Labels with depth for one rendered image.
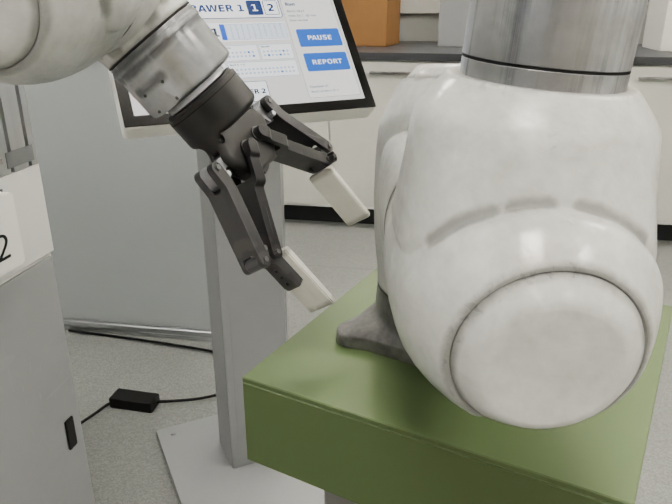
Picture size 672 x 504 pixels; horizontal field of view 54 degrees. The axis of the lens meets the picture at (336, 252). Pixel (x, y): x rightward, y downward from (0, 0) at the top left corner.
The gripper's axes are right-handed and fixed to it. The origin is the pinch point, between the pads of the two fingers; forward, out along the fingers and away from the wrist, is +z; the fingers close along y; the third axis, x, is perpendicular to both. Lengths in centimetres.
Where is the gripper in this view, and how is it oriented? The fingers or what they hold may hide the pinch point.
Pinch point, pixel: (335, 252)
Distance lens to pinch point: 65.7
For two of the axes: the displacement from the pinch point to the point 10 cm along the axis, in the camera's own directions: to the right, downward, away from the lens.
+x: 7.4, -3.4, -5.7
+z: 6.1, 7.0, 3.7
